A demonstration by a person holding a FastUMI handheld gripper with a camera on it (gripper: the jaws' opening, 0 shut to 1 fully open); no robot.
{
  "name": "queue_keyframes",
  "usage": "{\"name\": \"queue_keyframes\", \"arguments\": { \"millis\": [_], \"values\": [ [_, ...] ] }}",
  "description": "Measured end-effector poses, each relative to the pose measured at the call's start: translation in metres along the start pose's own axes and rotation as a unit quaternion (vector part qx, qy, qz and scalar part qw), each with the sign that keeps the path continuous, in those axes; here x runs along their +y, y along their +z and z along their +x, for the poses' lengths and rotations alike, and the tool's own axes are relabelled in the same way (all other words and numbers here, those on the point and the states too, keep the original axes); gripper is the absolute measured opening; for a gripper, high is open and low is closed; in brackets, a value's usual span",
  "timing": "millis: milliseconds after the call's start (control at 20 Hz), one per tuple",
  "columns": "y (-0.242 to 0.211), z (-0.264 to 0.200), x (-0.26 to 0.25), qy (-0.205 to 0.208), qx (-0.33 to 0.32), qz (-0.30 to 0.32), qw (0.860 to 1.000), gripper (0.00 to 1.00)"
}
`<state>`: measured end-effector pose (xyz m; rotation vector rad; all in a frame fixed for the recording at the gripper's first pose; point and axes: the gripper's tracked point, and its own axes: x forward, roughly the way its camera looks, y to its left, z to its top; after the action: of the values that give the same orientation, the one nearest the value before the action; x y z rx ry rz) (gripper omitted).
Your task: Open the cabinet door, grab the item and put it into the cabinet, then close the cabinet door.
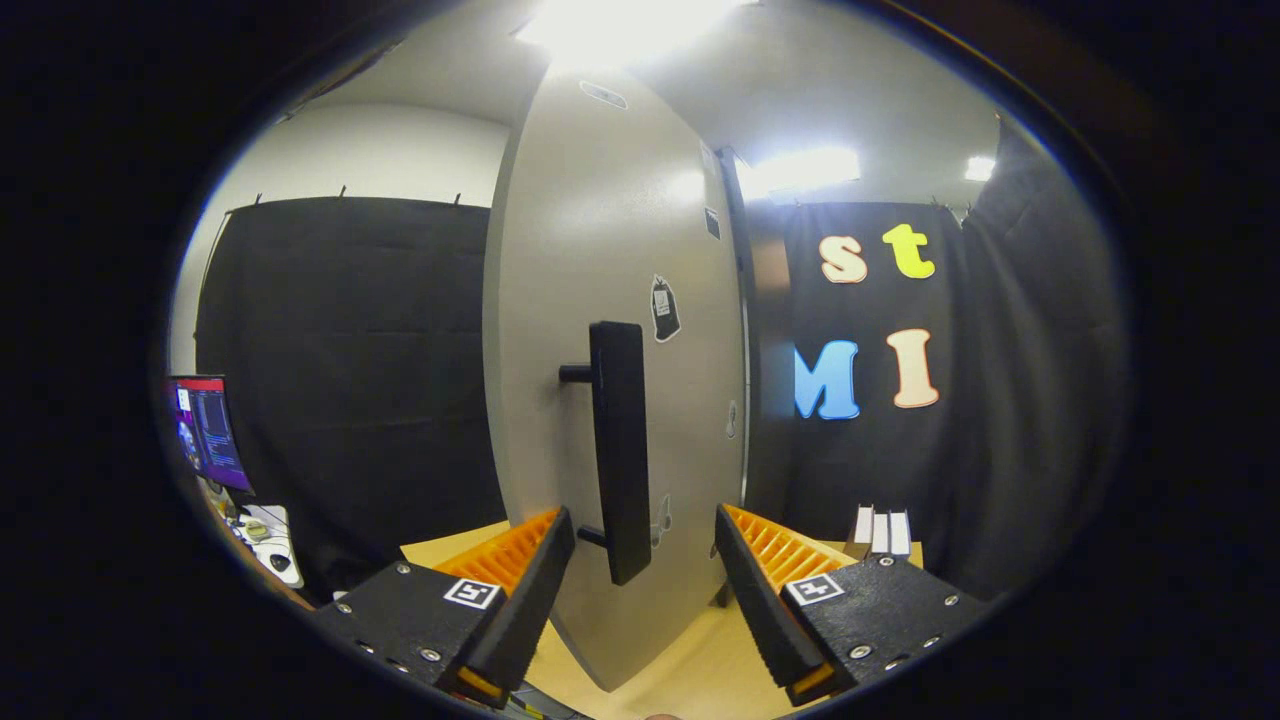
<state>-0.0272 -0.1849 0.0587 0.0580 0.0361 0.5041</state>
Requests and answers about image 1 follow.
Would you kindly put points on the small ceiling light panel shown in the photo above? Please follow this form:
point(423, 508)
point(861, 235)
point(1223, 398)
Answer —
point(800, 172)

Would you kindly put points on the dark grey cabinet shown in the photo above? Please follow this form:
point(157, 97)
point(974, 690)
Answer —
point(765, 450)

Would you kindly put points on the beige cabinet door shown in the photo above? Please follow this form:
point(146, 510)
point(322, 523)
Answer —
point(570, 250)

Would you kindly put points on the black backdrop cloth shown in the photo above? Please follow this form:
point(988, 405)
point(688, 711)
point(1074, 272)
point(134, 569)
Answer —
point(350, 350)

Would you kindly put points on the white desk pad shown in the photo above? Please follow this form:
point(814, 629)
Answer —
point(272, 540)

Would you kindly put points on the computer monitor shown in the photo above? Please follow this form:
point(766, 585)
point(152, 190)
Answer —
point(212, 432)

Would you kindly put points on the large ceiling light panel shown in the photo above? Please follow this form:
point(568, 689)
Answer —
point(620, 25)

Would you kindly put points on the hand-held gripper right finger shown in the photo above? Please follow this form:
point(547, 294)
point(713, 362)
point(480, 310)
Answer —
point(760, 600)

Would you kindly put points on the pale cover book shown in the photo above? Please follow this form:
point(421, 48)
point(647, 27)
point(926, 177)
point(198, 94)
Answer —
point(881, 533)

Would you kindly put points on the black computer mouse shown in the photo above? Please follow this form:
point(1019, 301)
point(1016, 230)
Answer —
point(280, 562)

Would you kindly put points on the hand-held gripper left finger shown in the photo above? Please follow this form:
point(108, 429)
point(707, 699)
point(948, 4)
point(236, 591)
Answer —
point(525, 600)

